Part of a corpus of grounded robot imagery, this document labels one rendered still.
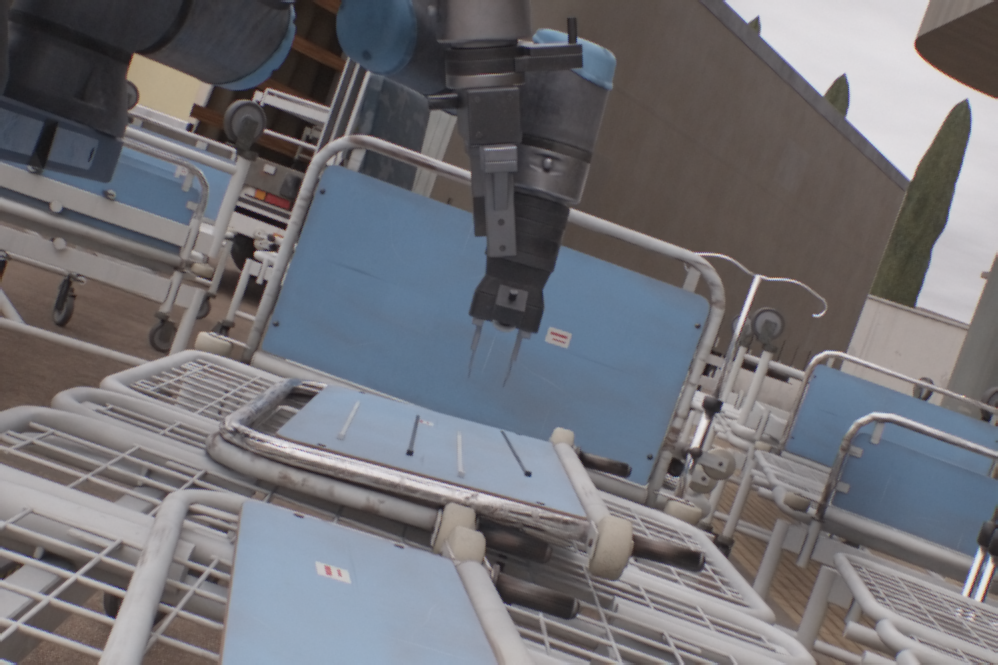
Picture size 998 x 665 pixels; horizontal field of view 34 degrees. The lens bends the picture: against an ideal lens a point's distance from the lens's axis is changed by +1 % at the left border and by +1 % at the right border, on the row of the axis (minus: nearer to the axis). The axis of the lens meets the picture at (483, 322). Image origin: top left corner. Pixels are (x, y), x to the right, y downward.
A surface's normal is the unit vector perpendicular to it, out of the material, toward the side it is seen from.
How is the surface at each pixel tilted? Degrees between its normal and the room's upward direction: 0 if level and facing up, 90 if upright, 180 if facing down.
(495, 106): 97
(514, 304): 42
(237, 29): 117
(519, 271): 98
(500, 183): 124
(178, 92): 91
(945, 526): 90
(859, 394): 90
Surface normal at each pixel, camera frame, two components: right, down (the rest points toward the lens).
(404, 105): 0.87, 0.19
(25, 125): 0.94, 0.33
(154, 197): 0.37, 0.16
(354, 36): -0.62, -0.11
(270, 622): 0.32, -0.95
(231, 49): 0.47, 0.68
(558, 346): 0.01, 0.04
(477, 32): -0.12, 0.21
